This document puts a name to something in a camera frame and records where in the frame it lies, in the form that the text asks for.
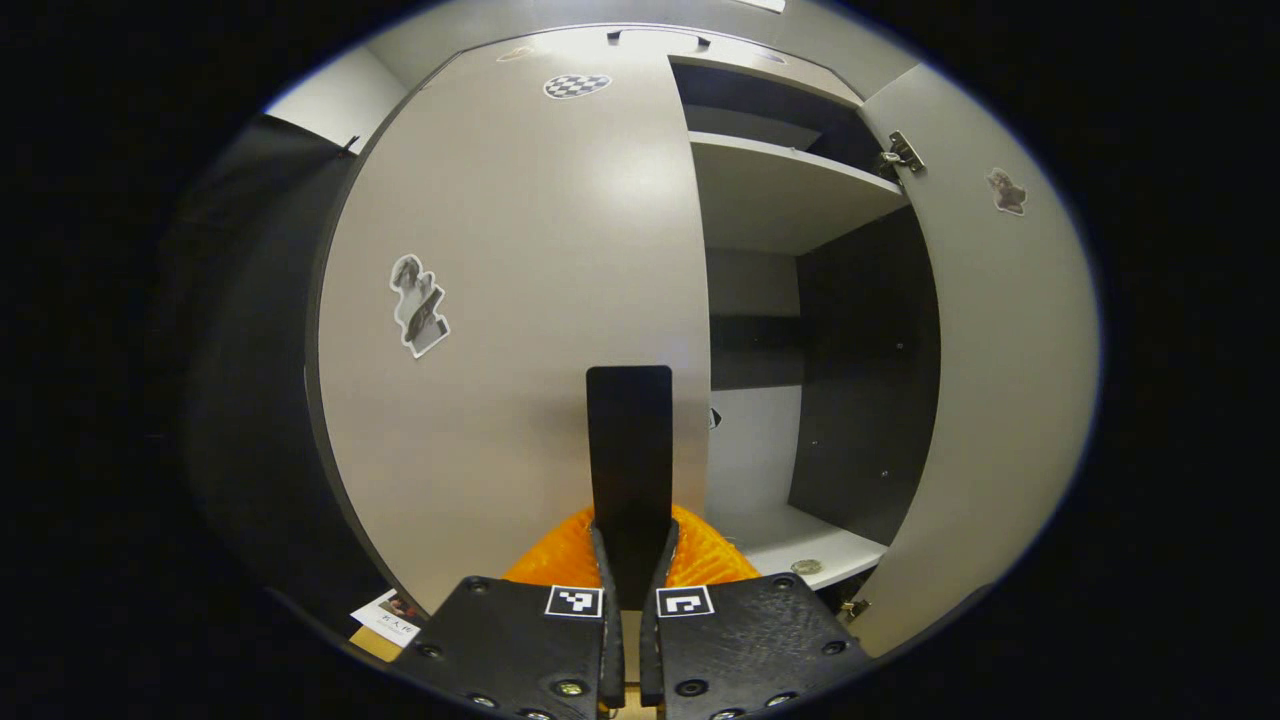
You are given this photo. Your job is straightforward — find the grey double-door shoe cabinet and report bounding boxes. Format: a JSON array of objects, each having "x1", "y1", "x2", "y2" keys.
[{"x1": 300, "y1": 22, "x2": 946, "y2": 621}]

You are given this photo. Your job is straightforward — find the wide white cabinet shelf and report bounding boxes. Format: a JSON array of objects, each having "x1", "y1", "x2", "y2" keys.
[{"x1": 688, "y1": 130, "x2": 909, "y2": 257}]

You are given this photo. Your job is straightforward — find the beige cabinet drawer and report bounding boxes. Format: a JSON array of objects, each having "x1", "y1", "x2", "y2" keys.
[{"x1": 440, "y1": 25, "x2": 866, "y2": 109}]

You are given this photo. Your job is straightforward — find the low white cabinet shelf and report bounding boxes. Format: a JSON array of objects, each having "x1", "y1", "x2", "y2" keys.
[{"x1": 705, "y1": 505, "x2": 889, "y2": 591}]

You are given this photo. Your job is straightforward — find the black backdrop cloth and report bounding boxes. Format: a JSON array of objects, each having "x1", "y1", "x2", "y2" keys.
[{"x1": 165, "y1": 115, "x2": 401, "y2": 641}]

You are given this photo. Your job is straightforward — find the black door handle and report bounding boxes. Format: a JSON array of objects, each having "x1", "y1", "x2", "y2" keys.
[{"x1": 586, "y1": 365, "x2": 674, "y2": 611}]

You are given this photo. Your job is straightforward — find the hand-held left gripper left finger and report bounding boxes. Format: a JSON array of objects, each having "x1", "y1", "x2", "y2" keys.
[{"x1": 390, "y1": 505, "x2": 627, "y2": 720}]

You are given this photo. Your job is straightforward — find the black drawer handle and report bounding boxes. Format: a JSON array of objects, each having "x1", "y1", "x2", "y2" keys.
[{"x1": 607, "y1": 29, "x2": 712, "y2": 49}]

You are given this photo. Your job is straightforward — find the white printed booklet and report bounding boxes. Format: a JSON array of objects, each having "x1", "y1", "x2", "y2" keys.
[{"x1": 350, "y1": 590, "x2": 426, "y2": 649}]

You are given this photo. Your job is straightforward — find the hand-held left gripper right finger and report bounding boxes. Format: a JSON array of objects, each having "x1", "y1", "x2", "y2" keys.
[{"x1": 638, "y1": 503, "x2": 876, "y2": 720}]

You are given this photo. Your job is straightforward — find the beige cabinet door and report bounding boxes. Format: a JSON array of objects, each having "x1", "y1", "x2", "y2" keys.
[
  {"x1": 305, "y1": 30, "x2": 713, "y2": 616},
  {"x1": 845, "y1": 62, "x2": 1101, "y2": 659}
]

